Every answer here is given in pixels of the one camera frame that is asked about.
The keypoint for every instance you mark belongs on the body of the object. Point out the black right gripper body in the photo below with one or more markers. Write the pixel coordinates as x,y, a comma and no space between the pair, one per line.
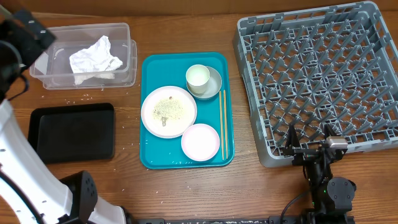
305,156

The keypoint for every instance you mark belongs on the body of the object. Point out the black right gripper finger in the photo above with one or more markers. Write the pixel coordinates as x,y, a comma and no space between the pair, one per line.
292,138
328,131

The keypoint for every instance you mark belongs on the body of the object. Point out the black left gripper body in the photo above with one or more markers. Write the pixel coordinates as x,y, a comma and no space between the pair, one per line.
28,49

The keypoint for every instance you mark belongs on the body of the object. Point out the white napkin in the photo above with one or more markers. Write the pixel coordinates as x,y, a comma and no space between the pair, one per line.
94,62

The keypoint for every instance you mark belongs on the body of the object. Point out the small pink bowl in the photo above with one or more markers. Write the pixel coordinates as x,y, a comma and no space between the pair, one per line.
200,142

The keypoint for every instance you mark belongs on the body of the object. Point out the cream cup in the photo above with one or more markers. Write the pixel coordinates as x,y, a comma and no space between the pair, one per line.
197,77

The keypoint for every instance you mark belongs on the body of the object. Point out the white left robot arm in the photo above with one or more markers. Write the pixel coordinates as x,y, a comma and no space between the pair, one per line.
29,188

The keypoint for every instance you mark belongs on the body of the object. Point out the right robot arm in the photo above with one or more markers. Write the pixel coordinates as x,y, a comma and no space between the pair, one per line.
331,196

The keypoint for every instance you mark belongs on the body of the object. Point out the grey dishwasher rack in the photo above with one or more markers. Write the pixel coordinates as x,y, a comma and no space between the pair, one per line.
334,65

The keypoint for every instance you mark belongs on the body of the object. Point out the clear plastic bin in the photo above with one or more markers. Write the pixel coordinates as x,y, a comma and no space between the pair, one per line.
53,66

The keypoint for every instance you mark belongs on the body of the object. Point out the right wooden chopstick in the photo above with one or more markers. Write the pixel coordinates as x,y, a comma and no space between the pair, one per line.
225,123

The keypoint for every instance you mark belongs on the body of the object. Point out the wooden chopstick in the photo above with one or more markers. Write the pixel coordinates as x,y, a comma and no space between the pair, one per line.
221,125
225,123

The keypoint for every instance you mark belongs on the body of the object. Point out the left wooden chopstick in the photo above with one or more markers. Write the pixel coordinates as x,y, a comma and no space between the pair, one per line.
221,125

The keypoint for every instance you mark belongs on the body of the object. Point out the grey bowl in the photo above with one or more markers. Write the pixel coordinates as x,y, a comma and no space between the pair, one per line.
213,87

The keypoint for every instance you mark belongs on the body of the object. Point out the black tray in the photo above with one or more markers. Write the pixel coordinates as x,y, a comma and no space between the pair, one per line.
73,133

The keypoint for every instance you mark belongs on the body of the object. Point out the large white plate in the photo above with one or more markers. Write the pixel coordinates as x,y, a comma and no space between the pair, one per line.
168,111

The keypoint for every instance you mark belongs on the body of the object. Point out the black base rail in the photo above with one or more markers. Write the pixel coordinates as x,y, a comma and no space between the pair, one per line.
270,220

